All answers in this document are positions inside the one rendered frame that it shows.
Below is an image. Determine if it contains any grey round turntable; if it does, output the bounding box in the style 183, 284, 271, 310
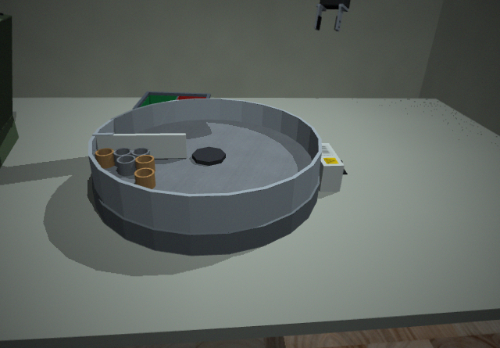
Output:
88, 99, 347, 256

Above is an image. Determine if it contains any dark grey metal sleeve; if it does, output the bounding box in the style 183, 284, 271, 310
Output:
116, 155, 137, 176
131, 148, 150, 158
113, 148, 132, 167

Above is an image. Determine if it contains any red and green divided bin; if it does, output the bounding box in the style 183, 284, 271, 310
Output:
133, 91, 211, 109

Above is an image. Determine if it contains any bronze bushing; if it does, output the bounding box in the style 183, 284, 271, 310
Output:
134, 168, 155, 189
135, 155, 155, 171
95, 148, 115, 168

